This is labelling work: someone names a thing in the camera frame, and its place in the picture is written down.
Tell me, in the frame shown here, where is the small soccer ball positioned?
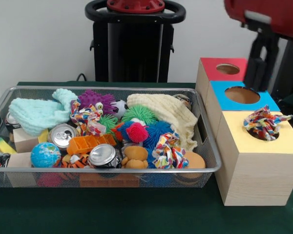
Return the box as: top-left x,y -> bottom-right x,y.
111,99 -> 129,119

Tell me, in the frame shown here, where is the pink spiky ball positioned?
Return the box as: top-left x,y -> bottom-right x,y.
126,122 -> 149,143

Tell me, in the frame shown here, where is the orange plush toy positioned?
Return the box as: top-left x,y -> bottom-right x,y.
121,145 -> 149,169

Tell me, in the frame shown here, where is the purple spiky ball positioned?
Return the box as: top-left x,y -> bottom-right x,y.
77,89 -> 117,115

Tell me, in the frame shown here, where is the cream cloth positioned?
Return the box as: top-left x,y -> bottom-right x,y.
126,93 -> 198,152

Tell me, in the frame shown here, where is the mint green cloth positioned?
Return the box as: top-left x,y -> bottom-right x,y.
8,88 -> 78,137

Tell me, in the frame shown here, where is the silver drink can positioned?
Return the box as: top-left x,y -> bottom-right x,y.
88,143 -> 118,169
48,123 -> 78,150

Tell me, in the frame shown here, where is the blue globe ball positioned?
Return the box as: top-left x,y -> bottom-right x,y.
30,142 -> 62,168

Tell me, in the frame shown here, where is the orange plastic crate toy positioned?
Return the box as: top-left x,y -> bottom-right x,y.
66,133 -> 117,156

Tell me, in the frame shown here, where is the blue spiky ball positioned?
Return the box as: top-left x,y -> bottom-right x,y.
144,121 -> 178,149

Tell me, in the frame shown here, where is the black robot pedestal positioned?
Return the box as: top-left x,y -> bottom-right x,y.
84,0 -> 187,83

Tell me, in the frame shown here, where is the wooden box with three holes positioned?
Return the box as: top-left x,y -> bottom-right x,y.
194,57 -> 293,207

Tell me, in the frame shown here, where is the colourful knotted rope toy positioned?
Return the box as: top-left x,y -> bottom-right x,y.
243,105 -> 293,141
70,99 -> 106,137
151,133 -> 190,169

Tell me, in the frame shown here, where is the silver mesh bin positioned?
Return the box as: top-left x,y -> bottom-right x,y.
0,85 -> 222,188

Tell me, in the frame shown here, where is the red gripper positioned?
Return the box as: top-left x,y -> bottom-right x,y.
224,0 -> 293,92

